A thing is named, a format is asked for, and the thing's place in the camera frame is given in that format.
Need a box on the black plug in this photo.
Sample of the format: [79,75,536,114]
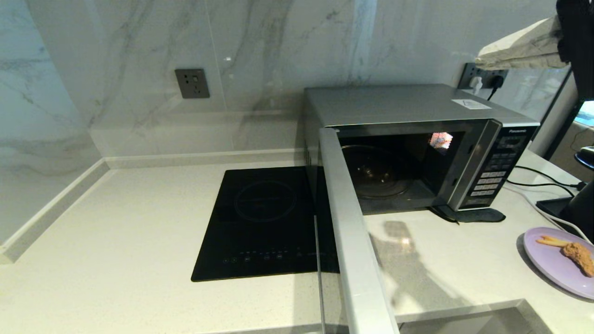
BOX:
[486,75,505,101]

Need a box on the black glass microwave door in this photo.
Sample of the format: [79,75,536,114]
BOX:
[316,128,400,334]

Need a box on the black induction cooktop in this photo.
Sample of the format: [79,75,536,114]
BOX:
[190,166,339,282]

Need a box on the dark door frame post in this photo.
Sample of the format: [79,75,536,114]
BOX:
[529,70,585,159]

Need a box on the fried chicken piece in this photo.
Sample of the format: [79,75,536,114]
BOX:
[561,242,594,278]

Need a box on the long french fry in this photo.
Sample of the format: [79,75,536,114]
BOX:
[536,235,570,247]

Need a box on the black stand with base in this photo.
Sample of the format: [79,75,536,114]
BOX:
[536,181,594,232]

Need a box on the silver microwave oven body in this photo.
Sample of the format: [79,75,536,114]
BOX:
[303,83,541,216]

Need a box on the black mat under microwave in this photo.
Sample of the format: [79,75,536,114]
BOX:
[429,205,506,225]

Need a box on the grey double wall socket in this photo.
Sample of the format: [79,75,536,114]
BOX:
[458,63,510,90]

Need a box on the purple plate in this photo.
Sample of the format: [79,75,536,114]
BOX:
[523,226,594,300]

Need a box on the white paper sheet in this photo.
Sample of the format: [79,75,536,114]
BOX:
[451,98,492,110]

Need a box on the dark round background object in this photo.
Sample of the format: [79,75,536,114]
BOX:
[574,146,594,170]

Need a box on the black power cable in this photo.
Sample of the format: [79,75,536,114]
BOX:
[506,166,586,191]

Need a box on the grey single wall socket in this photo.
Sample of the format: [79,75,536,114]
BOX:
[175,69,210,99]

